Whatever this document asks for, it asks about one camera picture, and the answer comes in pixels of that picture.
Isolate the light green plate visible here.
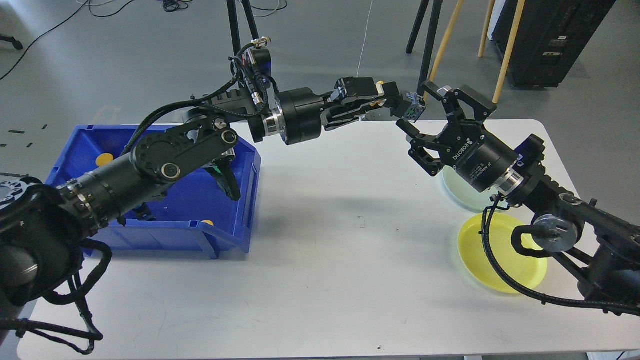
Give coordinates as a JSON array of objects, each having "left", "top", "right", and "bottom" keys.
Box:
[{"left": 441, "top": 166, "right": 494, "bottom": 214}]

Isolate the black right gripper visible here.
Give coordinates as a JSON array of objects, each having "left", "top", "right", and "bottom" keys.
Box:
[{"left": 396, "top": 80, "right": 517, "bottom": 193}]

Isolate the black computer tower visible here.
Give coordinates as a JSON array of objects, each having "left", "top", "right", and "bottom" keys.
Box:
[{"left": 505, "top": 0, "right": 615, "bottom": 89}]

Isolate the yellow wooden pole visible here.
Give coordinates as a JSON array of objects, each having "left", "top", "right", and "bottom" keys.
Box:
[
  {"left": 419, "top": 0, "right": 465, "bottom": 83},
  {"left": 492, "top": 0, "right": 526, "bottom": 104}
]

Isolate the black tripod stand left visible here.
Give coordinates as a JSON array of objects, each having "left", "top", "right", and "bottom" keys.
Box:
[{"left": 226, "top": 0, "right": 261, "bottom": 56}]

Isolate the black tripod stand right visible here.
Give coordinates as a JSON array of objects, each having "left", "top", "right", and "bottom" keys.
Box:
[{"left": 406, "top": 0, "right": 444, "bottom": 96}]

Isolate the blue plastic bin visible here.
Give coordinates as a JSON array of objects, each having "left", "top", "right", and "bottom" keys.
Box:
[{"left": 45, "top": 124, "right": 262, "bottom": 260}]

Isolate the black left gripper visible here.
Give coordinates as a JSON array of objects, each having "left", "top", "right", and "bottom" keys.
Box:
[{"left": 275, "top": 77, "right": 402, "bottom": 146}]

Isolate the white power cable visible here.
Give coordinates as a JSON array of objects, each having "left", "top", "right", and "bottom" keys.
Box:
[{"left": 357, "top": 0, "right": 375, "bottom": 76}]

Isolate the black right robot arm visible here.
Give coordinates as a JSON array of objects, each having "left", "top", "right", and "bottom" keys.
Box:
[{"left": 391, "top": 81, "right": 640, "bottom": 316}]

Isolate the yellow button at bin back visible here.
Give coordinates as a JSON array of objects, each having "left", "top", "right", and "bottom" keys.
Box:
[{"left": 94, "top": 152, "right": 115, "bottom": 167}]

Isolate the yellow plate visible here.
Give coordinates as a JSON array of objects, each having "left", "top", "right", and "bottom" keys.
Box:
[{"left": 457, "top": 213, "right": 548, "bottom": 294}]

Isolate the black tripod stand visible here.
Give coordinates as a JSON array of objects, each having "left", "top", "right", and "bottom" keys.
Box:
[
  {"left": 406, "top": 0, "right": 444, "bottom": 96},
  {"left": 226, "top": 0, "right": 261, "bottom": 56}
]

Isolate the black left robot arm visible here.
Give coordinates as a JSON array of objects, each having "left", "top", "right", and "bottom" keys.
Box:
[{"left": 1, "top": 36, "right": 425, "bottom": 354}]

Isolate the black floor cable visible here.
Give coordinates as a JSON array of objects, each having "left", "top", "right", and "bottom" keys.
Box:
[{"left": 0, "top": 0, "right": 137, "bottom": 82}]

